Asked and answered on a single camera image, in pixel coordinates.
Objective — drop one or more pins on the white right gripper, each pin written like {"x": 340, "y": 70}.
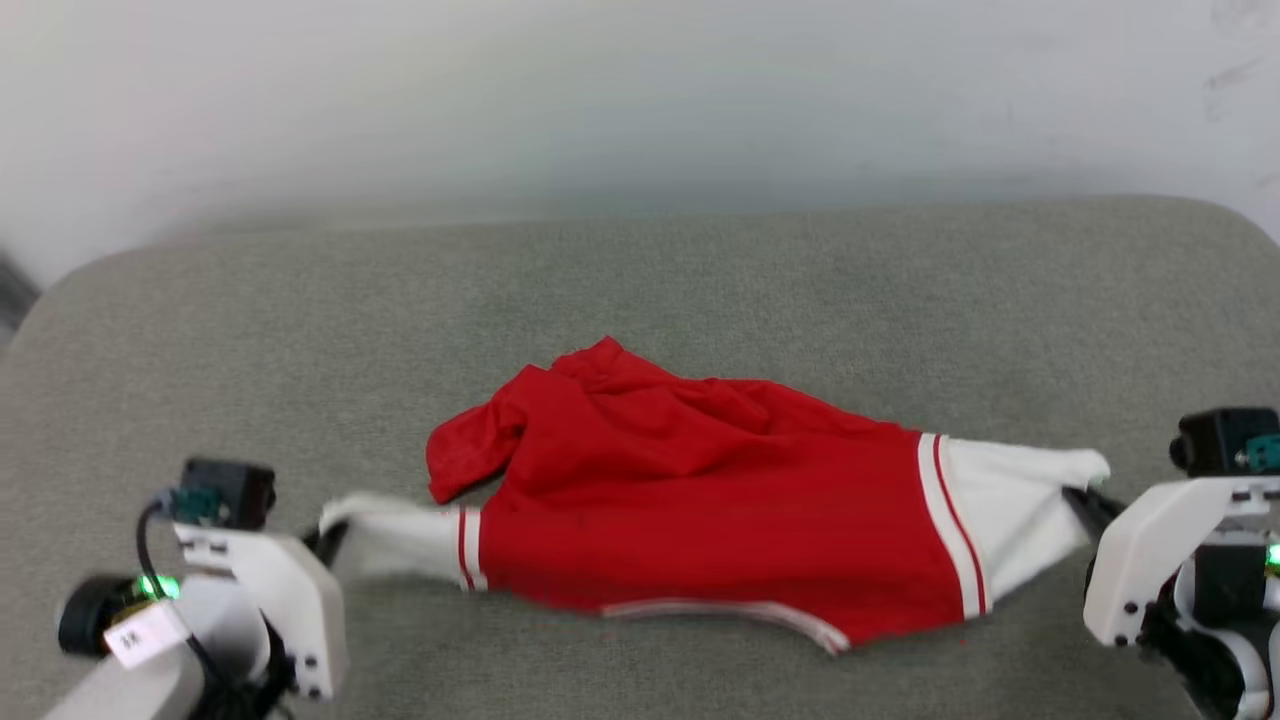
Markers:
{"x": 1135, "y": 560}

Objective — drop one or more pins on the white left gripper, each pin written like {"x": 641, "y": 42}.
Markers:
{"x": 300, "y": 600}

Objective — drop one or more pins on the red garment with white trim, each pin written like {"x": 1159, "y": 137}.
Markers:
{"x": 700, "y": 500}

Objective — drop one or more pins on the white paper label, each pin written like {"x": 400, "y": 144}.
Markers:
{"x": 148, "y": 632}

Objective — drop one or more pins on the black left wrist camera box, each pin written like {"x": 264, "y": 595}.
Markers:
{"x": 235, "y": 490}

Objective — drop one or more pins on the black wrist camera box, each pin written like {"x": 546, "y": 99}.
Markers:
{"x": 235, "y": 490}
{"x": 1210, "y": 440}

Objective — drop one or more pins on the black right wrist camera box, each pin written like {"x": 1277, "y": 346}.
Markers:
{"x": 1210, "y": 440}

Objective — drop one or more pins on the teal left camera connector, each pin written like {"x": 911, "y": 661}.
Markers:
{"x": 198, "y": 505}

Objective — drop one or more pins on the teal camera connector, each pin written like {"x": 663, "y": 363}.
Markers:
{"x": 1262, "y": 455}
{"x": 198, "y": 505}

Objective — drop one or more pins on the teal right camera connector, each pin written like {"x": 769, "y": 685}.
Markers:
{"x": 1262, "y": 455}

